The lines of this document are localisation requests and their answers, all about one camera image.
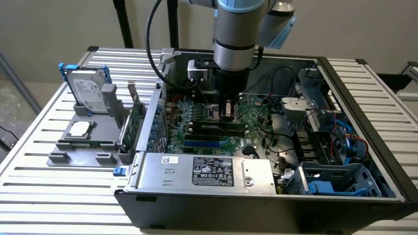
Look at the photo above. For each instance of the green graphics card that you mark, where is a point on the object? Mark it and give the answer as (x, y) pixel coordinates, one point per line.
(133, 117)

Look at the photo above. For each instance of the black expansion slot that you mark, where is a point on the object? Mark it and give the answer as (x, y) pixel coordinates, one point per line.
(202, 137)

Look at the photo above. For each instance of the silver power supply unit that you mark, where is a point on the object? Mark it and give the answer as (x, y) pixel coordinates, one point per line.
(204, 171)

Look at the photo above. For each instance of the blue disk carrier bracket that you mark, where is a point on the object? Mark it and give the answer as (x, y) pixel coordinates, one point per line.
(101, 73)

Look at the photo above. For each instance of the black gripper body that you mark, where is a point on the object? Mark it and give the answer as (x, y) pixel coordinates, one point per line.
(230, 82)

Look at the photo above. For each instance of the blue expansion slot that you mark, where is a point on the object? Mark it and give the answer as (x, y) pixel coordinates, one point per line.
(202, 144)

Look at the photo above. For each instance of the blue case latch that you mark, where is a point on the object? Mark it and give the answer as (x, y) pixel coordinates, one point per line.
(120, 171)

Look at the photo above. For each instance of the blue disk bay latch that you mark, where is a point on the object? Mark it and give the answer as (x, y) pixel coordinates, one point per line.
(321, 187)

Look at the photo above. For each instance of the green motherboard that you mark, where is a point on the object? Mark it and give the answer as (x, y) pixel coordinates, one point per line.
(216, 127)

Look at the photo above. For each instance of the CPU with silver lid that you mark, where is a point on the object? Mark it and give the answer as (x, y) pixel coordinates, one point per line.
(78, 129)

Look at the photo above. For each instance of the silver hard disk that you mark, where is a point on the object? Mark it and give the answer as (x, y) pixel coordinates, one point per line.
(88, 94)

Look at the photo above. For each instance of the grey drive cage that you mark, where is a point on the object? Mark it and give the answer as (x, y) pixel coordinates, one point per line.
(313, 102)

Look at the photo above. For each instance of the CPU socket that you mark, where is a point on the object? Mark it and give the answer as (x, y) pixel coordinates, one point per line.
(213, 111)

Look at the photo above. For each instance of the black stand post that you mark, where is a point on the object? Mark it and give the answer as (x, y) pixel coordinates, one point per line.
(126, 23)

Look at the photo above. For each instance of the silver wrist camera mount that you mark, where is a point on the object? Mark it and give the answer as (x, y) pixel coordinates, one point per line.
(197, 69)

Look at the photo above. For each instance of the grey metal disk bay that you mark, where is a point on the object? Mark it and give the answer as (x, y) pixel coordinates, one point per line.
(339, 178)

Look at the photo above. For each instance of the open black PC case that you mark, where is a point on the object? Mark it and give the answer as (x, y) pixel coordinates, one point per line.
(261, 151)

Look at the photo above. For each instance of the grey parts rack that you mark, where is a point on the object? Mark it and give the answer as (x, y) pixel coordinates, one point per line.
(90, 137)

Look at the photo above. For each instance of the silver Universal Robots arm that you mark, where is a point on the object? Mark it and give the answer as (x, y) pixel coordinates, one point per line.
(233, 31)

